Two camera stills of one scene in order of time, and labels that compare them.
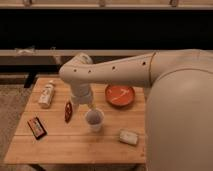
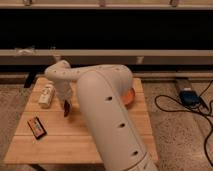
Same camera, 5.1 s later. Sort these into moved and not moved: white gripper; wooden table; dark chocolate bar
Moved: white gripper
Not moved: dark chocolate bar; wooden table
